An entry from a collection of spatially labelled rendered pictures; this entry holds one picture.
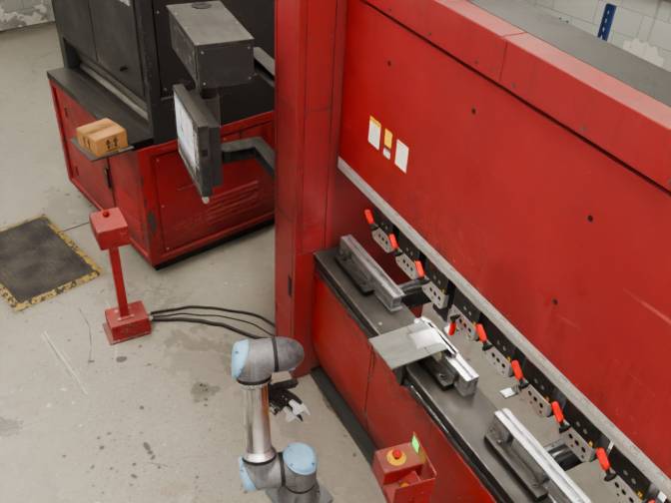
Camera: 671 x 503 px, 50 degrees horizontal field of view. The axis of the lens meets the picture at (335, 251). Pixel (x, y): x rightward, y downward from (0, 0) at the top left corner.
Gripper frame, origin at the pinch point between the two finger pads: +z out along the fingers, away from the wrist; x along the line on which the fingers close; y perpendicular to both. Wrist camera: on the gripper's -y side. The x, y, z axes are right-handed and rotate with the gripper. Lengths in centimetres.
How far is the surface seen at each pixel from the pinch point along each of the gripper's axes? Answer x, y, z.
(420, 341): 30, -43, 16
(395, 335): 25.2, -41.2, 7.1
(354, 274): -1, -78, -22
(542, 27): 153, -57, -31
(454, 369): 34, -40, 33
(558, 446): 47, -34, 78
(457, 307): 59, -41, 15
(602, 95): 165, -19, -7
